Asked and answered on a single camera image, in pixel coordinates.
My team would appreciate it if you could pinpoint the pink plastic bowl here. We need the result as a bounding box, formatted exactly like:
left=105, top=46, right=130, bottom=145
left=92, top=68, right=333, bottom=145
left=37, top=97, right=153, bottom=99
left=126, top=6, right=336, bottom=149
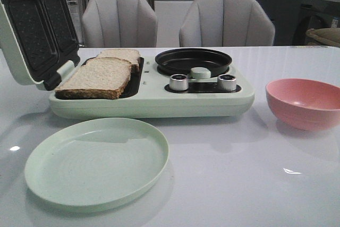
left=266, top=78, right=339, bottom=131

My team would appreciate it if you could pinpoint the mint green breakfast maker base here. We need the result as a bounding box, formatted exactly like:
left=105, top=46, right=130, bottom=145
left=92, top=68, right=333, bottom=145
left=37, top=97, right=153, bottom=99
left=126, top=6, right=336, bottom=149
left=49, top=48, right=254, bottom=120

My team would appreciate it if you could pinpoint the dark washing machine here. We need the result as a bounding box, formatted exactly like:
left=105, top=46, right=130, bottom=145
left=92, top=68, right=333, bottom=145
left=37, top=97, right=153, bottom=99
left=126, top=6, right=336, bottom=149
left=292, top=0, right=339, bottom=45

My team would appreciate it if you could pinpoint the bread slice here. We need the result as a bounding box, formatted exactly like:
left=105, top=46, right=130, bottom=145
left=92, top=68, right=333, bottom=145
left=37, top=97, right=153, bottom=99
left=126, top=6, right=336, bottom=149
left=97, top=48, right=141, bottom=73
left=55, top=57, right=132, bottom=99

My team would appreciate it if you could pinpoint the right silver control knob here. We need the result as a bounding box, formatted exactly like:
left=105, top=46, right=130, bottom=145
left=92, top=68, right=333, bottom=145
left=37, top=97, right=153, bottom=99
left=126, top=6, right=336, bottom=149
left=217, top=74, right=237, bottom=91

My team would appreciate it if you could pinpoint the left silver control knob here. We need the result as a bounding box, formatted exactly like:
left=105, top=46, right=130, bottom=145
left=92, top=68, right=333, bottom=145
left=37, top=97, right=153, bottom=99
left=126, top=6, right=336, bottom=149
left=169, top=74, right=189, bottom=91

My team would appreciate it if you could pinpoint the mint green round plate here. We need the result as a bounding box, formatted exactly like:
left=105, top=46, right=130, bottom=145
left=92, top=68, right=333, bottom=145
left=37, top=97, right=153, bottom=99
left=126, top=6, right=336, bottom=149
left=24, top=117, right=169, bottom=213

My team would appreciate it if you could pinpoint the silver control knob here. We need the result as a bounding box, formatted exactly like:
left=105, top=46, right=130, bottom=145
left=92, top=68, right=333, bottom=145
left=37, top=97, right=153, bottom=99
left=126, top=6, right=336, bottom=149
left=217, top=74, right=237, bottom=91
left=169, top=74, right=189, bottom=91

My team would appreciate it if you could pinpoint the mint green sandwich maker lid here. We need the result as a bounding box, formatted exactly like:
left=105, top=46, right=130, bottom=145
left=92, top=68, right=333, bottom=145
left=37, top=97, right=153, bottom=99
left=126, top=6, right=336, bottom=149
left=1, top=0, right=80, bottom=91

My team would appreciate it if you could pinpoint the grey upholstered chair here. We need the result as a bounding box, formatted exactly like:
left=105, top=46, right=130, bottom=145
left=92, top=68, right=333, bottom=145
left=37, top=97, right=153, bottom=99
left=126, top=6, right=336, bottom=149
left=82, top=0, right=158, bottom=48
left=179, top=0, right=275, bottom=47

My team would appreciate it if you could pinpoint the black round frying pan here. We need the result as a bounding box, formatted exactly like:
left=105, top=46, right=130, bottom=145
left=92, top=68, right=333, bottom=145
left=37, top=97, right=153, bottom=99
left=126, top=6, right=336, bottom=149
left=155, top=48, right=232, bottom=77

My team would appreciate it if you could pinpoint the left grey upholstered chair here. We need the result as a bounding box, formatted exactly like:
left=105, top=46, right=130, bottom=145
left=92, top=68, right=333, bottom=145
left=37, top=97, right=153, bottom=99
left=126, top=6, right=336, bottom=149
left=82, top=0, right=158, bottom=48

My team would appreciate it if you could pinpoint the right grey upholstered chair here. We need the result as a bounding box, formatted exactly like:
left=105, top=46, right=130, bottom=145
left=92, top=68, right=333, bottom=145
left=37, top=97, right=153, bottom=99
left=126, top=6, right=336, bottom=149
left=179, top=0, right=275, bottom=47

